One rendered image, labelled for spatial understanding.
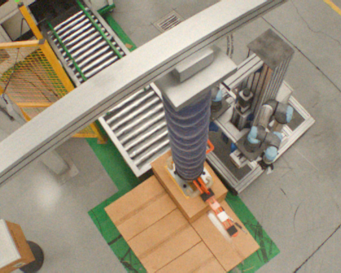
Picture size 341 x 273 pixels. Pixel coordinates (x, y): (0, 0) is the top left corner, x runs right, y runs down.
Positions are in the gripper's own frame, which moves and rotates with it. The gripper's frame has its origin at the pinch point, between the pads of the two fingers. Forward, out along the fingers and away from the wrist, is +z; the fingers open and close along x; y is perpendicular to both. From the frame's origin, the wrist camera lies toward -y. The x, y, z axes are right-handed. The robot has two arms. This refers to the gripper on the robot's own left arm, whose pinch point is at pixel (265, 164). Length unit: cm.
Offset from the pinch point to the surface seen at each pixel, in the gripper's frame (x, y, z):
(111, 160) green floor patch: -131, 80, 152
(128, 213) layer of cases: -58, 101, 98
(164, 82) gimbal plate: -37, 51, -136
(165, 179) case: -52, 55, 58
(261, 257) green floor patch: 64, 24, 152
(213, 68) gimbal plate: -29, 33, -135
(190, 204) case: -22, 53, 58
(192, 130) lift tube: -30, 44, -84
